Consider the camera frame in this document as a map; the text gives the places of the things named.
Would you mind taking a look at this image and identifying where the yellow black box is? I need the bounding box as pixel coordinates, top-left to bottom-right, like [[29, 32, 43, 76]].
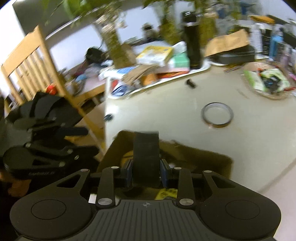
[[154, 188, 178, 200]]

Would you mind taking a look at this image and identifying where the black tape roll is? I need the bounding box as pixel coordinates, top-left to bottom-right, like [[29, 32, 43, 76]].
[[132, 132, 160, 188]]

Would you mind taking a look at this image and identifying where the small black plug part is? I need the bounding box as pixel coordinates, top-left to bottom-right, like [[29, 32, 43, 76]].
[[185, 79, 196, 89]]

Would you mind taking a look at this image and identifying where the yellow bear-shaped case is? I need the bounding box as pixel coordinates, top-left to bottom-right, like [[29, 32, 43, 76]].
[[120, 151, 133, 167]]

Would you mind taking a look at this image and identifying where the brown cardboard box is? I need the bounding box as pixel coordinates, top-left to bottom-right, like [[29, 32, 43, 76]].
[[97, 130, 233, 197]]

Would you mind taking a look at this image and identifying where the wooden chair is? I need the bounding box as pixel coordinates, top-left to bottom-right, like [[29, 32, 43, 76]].
[[1, 26, 105, 161]]

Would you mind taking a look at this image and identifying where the white plastic tray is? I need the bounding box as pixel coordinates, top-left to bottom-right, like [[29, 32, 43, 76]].
[[106, 62, 212, 100]]

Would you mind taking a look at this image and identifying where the glass vase with stems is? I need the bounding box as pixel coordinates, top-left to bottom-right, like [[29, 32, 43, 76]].
[[94, 11, 136, 69]]

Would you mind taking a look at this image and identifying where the green tissue pack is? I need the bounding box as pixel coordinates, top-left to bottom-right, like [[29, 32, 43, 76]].
[[168, 53, 190, 72]]

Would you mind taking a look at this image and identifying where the wicker snack basket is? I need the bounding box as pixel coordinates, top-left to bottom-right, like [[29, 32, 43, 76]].
[[242, 62, 295, 100]]

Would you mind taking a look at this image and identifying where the yellow white medicine box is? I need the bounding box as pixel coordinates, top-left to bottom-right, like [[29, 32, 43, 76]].
[[136, 46, 174, 67]]

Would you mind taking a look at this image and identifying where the brown paper envelope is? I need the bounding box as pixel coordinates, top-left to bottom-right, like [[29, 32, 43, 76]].
[[204, 29, 249, 57]]

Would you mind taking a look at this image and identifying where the black oval case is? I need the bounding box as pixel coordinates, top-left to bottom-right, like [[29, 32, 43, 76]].
[[209, 45, 255, 65]]

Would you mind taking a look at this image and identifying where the black thermos bottle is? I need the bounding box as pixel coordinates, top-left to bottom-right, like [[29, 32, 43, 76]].
[[181, 11, 202, 69]]

